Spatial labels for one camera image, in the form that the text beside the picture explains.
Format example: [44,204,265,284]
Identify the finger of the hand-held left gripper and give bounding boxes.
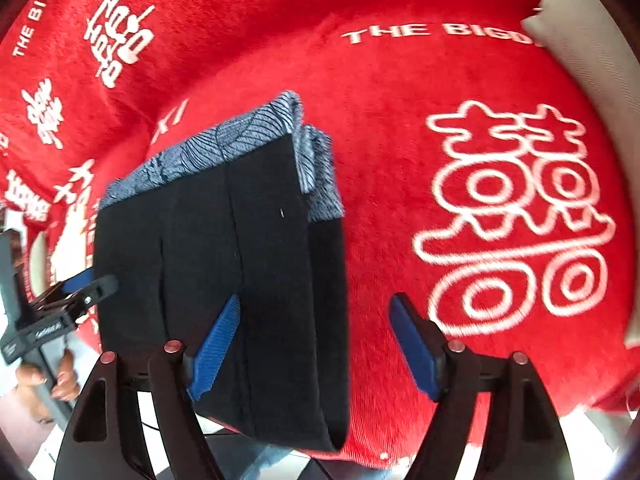
[32,268,96,312]
[62,274,120,319]

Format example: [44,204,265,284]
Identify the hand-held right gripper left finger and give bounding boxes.
[52,293,242,480]

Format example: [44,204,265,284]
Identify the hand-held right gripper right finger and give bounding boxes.
[389,293,573,480]

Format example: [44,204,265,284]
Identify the black pants with blue waistband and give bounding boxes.
[92,91,351,454]

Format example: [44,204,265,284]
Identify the person's left hand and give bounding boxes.
[16,349,82,423]

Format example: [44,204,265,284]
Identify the red printed blanket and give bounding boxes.
[0,0,640,467]

